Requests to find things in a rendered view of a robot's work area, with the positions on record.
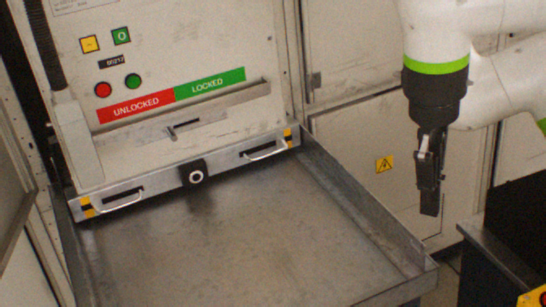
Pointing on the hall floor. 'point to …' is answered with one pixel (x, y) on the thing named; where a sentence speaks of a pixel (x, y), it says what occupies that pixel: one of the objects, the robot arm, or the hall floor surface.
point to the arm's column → (483, 282)
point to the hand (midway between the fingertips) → (430, 197)
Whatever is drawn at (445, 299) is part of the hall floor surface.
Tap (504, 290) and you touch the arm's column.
